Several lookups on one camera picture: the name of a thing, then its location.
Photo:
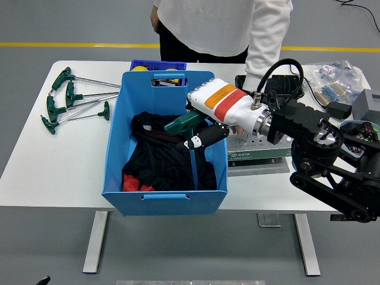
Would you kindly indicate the grey box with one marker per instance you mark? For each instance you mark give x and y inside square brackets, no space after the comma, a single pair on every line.
[366,104]

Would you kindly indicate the person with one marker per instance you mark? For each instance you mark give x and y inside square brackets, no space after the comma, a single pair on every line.
[207,23]

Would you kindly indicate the grey green hex key stand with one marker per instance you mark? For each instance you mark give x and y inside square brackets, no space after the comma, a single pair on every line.
[255,154]

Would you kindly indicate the taped resistor strip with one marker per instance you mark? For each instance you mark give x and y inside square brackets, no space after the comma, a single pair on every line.
[332,92]

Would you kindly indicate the white table leg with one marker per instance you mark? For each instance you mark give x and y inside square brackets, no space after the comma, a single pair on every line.
[95,243]
[307,246]

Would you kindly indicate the black table control panel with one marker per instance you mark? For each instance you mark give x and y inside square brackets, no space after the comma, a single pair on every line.
[337,217]

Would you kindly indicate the large blue plastic box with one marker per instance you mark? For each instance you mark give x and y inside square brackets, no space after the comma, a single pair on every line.
[166,205]

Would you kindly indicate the person's right hand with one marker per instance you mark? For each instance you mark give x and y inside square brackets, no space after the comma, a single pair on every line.
[155,17]

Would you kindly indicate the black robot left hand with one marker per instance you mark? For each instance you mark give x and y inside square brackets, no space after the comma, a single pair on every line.
[44,281]

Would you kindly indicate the grey bowl of components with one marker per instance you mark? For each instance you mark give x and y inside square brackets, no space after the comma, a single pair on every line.
[350,126]

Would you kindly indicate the black cloth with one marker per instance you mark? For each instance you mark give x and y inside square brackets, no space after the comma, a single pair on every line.
[160,166]

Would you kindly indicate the black plastic case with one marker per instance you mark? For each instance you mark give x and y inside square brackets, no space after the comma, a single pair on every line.
[282,86]

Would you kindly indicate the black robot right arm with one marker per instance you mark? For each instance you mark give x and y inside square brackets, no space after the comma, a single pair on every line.
[297,118]

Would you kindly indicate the black power adapter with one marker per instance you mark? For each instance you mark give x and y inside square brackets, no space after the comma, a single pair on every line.
[338,110]

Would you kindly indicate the person's left hand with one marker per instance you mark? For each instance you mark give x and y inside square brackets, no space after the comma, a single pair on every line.
[237,129]

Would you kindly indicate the dark blue plastic bin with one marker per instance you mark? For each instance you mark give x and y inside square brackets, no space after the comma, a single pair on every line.
[160,63]

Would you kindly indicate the person's left forearm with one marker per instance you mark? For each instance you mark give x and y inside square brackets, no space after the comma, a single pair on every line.
[262,65]

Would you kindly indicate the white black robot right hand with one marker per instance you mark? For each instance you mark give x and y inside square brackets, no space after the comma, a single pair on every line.
[228,104]

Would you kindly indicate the grey metal floor plate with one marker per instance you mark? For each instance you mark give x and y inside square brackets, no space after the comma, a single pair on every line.
[268,220]

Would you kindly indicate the red cloth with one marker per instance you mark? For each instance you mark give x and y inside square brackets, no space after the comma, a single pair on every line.
[130,184]

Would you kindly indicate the clear plastic bag of components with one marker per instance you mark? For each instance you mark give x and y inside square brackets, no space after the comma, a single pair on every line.
[335,72]

